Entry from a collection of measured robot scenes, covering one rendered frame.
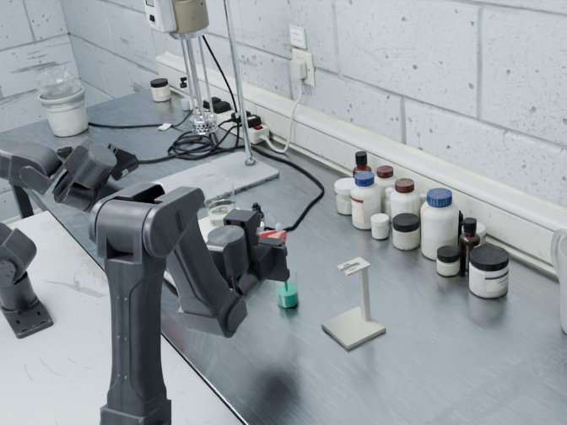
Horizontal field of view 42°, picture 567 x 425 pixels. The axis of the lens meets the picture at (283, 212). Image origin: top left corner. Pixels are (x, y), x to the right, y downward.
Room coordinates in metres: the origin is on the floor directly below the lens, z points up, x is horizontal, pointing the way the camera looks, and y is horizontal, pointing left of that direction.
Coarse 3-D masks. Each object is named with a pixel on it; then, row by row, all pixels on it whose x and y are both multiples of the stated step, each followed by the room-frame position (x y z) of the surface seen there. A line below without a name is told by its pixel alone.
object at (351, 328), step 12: (348, 264) 1.03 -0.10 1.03; (360, 264) 1.02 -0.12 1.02; (348, 276) 1.00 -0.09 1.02; (360, 276) 1.02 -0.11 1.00; (360, 288) 1.03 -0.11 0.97; (360, 300) 1.03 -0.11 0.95; (348, 312) 1.05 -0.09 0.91; (360, 312) 1.05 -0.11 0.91; (324, 324) 1.03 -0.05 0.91; (336, 324) 1.02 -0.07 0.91; (348, 324) 1.02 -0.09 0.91; (360, 324) 1.02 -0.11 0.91; (372, 324) 1.01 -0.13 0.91; (336, 336) 0.99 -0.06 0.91; (348, 336) 0.99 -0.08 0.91; (360, 336) 0.98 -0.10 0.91; (372, 336) 0.99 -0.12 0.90; (348, 348) 0.96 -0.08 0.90
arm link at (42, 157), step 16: (0, 144) 1.20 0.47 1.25; (16, 144) 1.21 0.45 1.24; (32, 144) 1.22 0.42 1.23; (0, 160) 1.17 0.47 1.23; (16, 160) 1.17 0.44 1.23; (32, 160) 1.17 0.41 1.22; (48, 160) 1.19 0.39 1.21; (0, 176) 1.17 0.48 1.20; (16, 176) 1.17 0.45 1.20; (48, 176) 1.17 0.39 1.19
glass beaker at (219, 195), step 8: (208, 184) 1.33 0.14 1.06; (216, 184) 1.33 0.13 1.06; (224, 184) 1.33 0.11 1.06; (232, 184) 1.31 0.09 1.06; (208, 192) 1.32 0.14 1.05; (216, 192) 1.33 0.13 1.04; (224, 192) 1.28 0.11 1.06; (232, 192) 1.29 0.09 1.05; (208, 200) 1.28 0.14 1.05; (216, 200) 1.27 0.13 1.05; (224, 200) 1.28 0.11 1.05; (232, 200) 1.29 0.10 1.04; (208, 208) 1.29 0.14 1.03; (216, 208) 1.27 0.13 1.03; (224, 208) 1.28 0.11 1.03; (232, 208) 1.28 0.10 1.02; (208, 216) 1.29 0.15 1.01; (216, 216) 1.28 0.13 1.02; (224, 216) 1.27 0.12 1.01; (216, 224) 1.28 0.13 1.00
